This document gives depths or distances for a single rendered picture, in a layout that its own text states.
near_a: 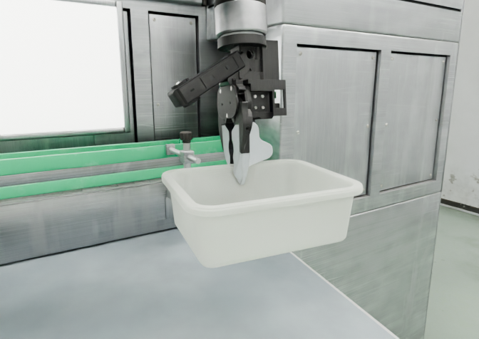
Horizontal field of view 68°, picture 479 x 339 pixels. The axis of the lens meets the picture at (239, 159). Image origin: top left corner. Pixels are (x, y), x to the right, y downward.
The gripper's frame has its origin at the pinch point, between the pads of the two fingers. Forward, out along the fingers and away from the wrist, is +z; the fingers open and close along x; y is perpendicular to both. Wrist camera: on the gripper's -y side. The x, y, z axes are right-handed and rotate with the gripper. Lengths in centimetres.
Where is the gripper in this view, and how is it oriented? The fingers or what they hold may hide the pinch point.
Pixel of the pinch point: (235, 176)
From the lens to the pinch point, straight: 53.4
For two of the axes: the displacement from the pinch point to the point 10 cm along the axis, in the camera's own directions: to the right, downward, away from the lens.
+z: 0.5, 9.9, 1.0
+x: -4.2, -0.7, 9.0
